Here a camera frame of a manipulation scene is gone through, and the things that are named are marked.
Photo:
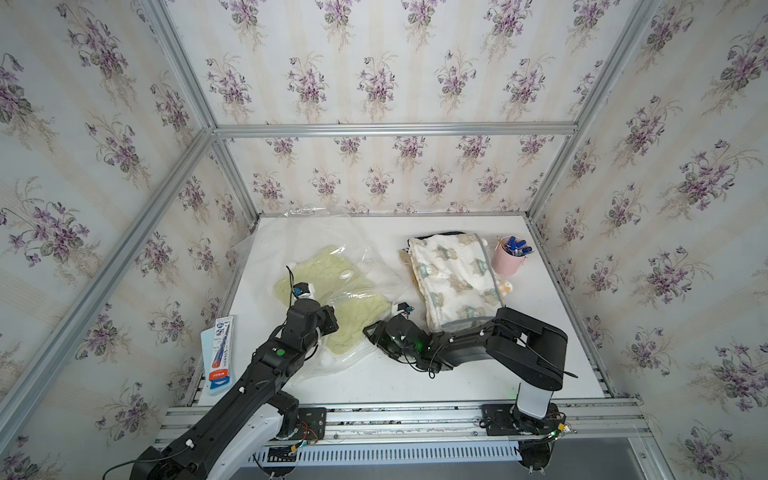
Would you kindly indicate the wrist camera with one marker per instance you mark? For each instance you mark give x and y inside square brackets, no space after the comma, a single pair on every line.
[402,309]
[303,290]

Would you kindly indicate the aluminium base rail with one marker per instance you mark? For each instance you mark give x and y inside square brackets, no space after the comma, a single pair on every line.
[369,423]

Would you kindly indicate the clear plastic vacuum bag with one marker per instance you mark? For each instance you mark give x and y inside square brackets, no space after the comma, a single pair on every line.
[276,244]

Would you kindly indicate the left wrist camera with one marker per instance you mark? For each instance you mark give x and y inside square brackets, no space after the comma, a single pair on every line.
[303,290]

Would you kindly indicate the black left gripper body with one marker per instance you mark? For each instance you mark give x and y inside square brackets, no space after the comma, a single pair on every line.
[323,326]

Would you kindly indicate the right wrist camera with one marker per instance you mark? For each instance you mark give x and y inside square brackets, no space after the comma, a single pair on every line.
[402,309]

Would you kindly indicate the pink cup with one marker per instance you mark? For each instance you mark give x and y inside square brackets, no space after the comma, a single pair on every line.
[505,264]

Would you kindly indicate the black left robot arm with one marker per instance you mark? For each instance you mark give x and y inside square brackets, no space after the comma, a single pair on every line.
[253,411]

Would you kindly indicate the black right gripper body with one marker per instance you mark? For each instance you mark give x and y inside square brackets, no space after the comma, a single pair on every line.
[386,344]

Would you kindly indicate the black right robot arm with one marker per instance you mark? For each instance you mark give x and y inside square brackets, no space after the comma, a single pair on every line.
[531,349]

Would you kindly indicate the light green fleece blanket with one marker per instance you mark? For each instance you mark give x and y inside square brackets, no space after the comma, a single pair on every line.
[358,302]

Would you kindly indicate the white label card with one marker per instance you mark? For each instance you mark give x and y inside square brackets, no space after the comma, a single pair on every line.
[216,345]

